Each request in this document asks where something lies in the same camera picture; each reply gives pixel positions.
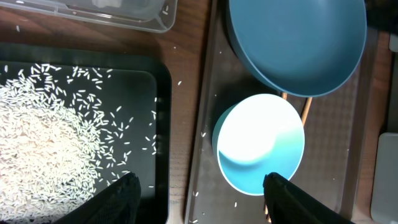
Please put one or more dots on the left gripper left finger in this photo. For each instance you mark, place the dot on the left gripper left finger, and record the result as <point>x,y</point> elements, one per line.
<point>118,203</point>

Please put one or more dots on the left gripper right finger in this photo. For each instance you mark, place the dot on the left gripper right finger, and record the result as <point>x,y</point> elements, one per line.
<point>284,202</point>

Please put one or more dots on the light blue bowl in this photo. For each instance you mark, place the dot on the light blue bowl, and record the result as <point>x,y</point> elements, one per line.
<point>259,135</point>

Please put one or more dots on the white rice pile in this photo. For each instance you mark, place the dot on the white rice pile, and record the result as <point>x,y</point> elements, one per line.
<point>51,150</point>

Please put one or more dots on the wooden chopstick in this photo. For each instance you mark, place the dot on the wooden chopstick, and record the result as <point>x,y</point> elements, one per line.
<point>303,116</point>

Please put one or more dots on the grey dishwasher rack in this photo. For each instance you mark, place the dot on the grey dishwasher rack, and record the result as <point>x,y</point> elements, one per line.
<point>384,200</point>

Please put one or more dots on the black waste tray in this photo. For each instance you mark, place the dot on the black waste tray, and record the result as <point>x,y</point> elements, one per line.
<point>135,92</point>

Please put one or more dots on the brown serving tray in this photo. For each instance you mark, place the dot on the brown serving tray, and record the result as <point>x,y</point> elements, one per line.
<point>334,135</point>

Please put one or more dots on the clear plastic bin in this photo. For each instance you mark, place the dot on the clear plastic bin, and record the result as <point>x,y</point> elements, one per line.
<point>157,16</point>

